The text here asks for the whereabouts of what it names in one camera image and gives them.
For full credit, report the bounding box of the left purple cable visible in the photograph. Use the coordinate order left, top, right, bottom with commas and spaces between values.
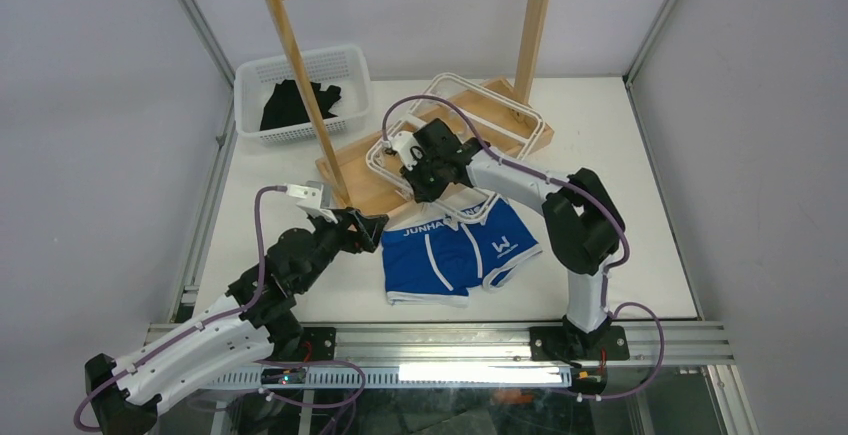
72, 184, 367, 435

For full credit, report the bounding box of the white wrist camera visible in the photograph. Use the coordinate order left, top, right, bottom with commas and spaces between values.
385, 131, 422, 170
285, 181, 337, 223

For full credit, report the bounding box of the black garment in basket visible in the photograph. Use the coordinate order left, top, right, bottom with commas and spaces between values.
260, 79, 342, 131

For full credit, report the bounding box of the purple cable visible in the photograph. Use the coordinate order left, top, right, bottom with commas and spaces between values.
381, 94, 665, 401
72, 184, 367, 435

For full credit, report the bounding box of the wooden hanger stand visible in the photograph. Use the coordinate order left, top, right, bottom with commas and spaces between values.
256, 0, 559, 219

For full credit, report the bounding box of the white perforated plastic basket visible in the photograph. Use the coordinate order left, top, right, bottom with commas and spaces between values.
233, 44, 374, 147

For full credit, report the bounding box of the blue boxer underwear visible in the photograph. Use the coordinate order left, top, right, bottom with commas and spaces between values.
381, 199, 542, 307

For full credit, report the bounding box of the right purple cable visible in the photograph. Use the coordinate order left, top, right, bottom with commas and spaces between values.
381, 94, 665, 401

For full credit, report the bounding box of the white plastic clip hanger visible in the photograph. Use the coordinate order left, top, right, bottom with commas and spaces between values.
365, 73, 557, 223

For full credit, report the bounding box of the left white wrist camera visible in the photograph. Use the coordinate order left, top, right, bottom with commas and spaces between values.
285, 181, 337, 223

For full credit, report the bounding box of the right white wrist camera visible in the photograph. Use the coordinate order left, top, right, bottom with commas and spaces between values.
385, 131, 422, 170

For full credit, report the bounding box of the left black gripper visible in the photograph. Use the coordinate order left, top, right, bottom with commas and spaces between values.
296, 206, 387, 292

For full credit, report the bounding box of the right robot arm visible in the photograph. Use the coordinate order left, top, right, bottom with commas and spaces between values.
384, 119, 630, 360

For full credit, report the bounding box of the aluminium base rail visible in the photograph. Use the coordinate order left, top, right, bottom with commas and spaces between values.
137, 320, 737, 394

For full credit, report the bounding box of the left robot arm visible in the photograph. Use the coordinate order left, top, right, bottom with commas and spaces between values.
84, 208, 389, 434

